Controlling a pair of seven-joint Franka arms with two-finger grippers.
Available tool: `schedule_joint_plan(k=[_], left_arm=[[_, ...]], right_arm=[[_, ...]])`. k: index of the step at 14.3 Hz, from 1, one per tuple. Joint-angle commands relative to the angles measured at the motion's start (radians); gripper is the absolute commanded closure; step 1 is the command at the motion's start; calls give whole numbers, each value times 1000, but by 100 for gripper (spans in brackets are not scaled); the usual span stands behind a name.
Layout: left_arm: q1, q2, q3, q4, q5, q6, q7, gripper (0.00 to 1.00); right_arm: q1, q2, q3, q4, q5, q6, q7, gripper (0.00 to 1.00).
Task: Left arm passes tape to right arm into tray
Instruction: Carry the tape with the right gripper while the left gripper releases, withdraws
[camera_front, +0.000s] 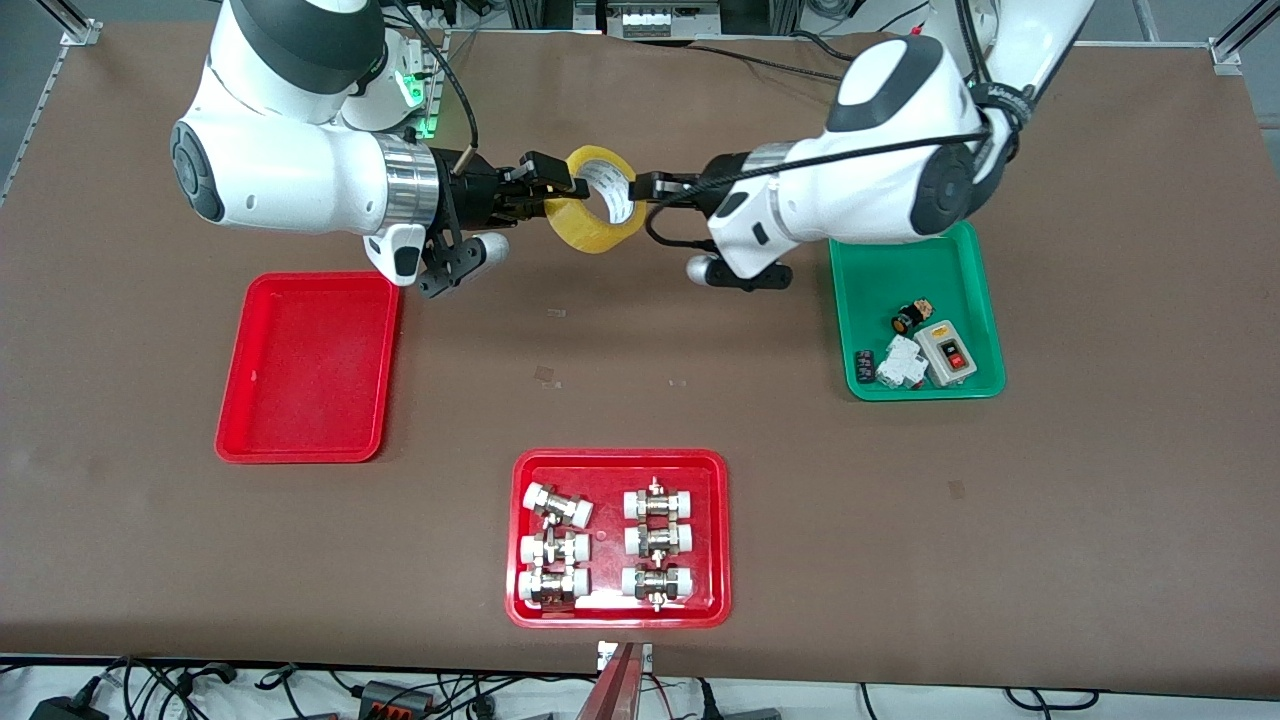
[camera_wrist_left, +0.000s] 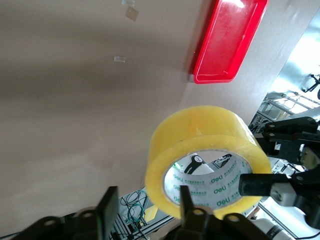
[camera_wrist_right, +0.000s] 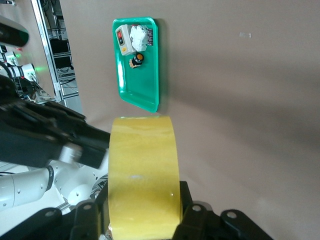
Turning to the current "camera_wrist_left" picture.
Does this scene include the yellow packing tape roll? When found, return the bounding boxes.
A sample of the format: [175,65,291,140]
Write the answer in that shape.
[144,105,273,222]

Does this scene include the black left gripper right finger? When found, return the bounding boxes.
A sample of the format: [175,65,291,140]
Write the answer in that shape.
[174,185,269,240]

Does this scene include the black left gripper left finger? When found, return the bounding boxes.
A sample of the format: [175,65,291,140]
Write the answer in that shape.
[14,185,120,240]

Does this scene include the black tripod stand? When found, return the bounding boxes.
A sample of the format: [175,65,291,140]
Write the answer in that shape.
[301,73,320,101]

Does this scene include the empty red plastic tray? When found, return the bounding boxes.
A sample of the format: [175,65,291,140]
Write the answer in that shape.
[191,0,270,85]

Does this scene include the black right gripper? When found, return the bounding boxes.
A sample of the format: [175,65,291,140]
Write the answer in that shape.
[238,115,320,227]

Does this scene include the green cable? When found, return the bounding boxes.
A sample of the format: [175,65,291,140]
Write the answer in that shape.
[125,192,149,227]

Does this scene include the brown square tape patch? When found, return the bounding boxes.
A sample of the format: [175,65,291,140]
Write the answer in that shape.
[124,6,140,23]

